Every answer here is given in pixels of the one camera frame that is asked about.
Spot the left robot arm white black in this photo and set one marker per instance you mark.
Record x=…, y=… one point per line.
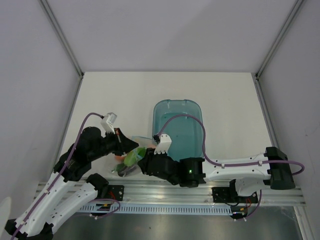
x=48, y=211

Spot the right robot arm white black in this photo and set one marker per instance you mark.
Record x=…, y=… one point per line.
x=270, y=169

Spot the purple eggplant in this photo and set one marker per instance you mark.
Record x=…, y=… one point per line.
x=127, y=171

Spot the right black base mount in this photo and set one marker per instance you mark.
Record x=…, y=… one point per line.
x=226, y=195

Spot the white slotted cable duct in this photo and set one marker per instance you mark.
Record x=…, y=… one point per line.
x=162, y=209

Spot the green bell pepper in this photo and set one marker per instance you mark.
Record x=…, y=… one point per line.
x=134, y=156

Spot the clear zip top bag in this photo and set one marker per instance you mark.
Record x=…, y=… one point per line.
x=142, y=142

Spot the aluminium mounting rail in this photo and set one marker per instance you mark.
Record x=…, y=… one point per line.
x=142, y=191

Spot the teal plastic tray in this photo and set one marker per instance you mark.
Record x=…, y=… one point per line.
x=179, y=119

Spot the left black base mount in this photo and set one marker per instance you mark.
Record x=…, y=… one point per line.
x=115, y=192

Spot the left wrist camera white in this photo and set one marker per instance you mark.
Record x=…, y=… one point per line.
x=107, y=122

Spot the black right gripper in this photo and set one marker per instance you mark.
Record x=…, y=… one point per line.
x=149, y=155

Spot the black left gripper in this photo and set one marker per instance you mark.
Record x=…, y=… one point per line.
x=124, y=144

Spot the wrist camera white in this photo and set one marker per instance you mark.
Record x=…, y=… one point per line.
x=163, y=143
x=107, y=122

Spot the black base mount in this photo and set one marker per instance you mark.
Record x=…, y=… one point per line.
x=115, y=192
x=226, y=195

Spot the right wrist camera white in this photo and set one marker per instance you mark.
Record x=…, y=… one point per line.
x=163, y=143

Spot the dark green chili pepper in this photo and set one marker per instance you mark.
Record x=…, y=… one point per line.
x=118, y=168

